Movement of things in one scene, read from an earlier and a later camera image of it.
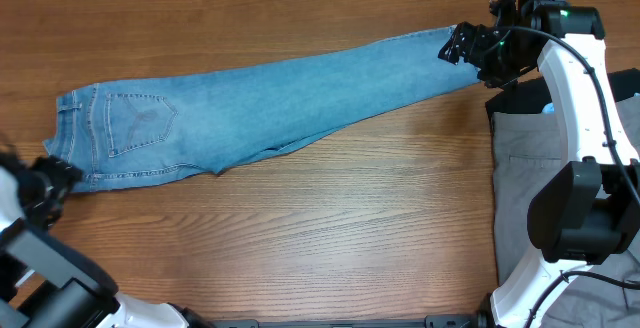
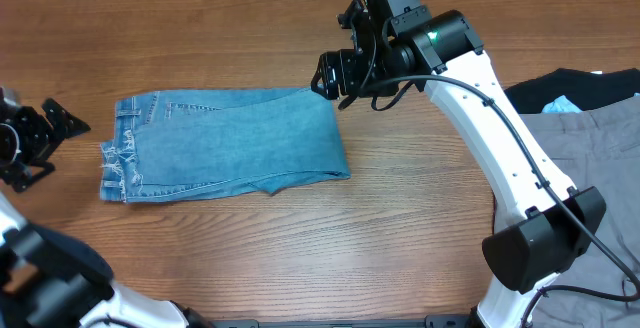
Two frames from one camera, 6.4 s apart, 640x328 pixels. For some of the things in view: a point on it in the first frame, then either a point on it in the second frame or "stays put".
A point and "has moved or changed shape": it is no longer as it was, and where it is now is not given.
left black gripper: x=71 y=176 → x=28 y=117
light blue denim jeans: x=216 y=120 has moved or changed shape
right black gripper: x=477 y=36 → x=343 y=63
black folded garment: x=532 y=96 stays put
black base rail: x=468 y=320 stays put
